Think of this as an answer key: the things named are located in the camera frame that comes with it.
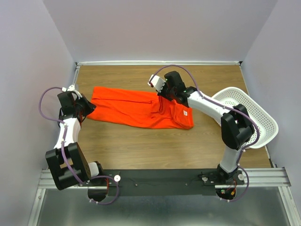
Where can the orange t shirt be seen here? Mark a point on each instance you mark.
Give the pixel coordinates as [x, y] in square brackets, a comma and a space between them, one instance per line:
[139, 109]

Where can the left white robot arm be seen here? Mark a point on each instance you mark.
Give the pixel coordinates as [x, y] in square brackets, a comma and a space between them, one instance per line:
[66, 161]

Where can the back aluminium edge strip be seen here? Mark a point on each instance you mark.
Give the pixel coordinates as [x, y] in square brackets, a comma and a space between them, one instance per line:
[147, 62]

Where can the left aluminium side rail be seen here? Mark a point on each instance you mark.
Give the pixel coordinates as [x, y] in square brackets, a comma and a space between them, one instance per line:
[51, 105]

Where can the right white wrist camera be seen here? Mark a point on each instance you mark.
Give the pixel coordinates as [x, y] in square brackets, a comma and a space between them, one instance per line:
[156, 82]

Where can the aluminium frame rail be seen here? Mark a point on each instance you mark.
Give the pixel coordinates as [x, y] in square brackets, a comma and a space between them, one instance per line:
[258, 177]

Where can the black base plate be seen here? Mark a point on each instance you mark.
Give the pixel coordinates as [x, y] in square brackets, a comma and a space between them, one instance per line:
[166, 182]

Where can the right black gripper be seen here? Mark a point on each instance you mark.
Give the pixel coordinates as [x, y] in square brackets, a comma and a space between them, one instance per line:
[162, 94]

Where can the white plastic basket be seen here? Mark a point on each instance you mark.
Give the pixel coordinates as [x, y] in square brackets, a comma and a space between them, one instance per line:
[267, 126]

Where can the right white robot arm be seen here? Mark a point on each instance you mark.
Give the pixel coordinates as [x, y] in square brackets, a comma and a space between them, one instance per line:
[236, 125]

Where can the left white knob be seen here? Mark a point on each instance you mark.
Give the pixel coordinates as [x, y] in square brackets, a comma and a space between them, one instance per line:
[117, 178]

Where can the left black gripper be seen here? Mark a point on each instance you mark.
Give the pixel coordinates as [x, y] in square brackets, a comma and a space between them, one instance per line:
[90, 107]

